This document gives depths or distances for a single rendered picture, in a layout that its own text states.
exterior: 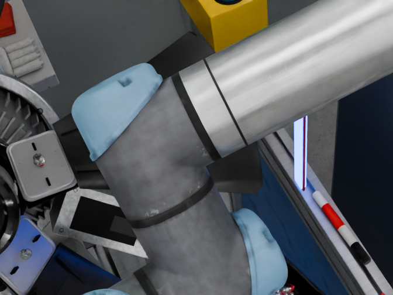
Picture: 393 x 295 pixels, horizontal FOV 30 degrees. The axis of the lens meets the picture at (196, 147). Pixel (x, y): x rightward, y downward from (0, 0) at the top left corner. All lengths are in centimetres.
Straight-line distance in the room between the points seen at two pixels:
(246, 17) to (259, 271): 66
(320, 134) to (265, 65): 177
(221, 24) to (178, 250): 65
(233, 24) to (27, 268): 51
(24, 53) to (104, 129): 92
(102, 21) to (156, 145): 122
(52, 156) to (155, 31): 99
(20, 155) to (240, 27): 45
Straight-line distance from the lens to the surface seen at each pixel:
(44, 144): 90
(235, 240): 58
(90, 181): 86
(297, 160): 113
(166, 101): 54
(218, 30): 117
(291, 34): 55
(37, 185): 87
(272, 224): 158
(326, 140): 229
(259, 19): 120
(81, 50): 179
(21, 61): 144
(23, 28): 152
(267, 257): 58
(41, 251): 94
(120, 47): 183
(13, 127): 98
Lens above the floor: 189
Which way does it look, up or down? 55 degrees down
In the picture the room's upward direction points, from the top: 12 degrees counter-clockwise
